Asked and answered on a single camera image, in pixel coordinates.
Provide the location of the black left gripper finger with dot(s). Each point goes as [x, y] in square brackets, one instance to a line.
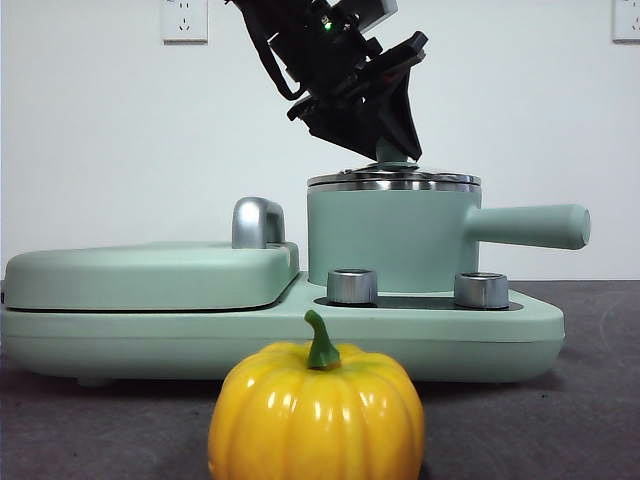
[400, 115]
[345, 127]

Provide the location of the glass lid with green knob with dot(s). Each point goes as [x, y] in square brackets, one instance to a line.
[395, 175]

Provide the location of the yellow pumpkin with green stem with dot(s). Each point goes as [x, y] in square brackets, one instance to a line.
[315, 420]

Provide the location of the silver control knob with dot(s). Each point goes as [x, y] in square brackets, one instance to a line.
[352, 287]
[481, 291]

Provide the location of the pale grey camera box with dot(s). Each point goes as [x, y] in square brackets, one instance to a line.
[367, 12]

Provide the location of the white wall socket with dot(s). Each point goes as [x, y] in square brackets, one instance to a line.
[627, 20]
[185, 20]

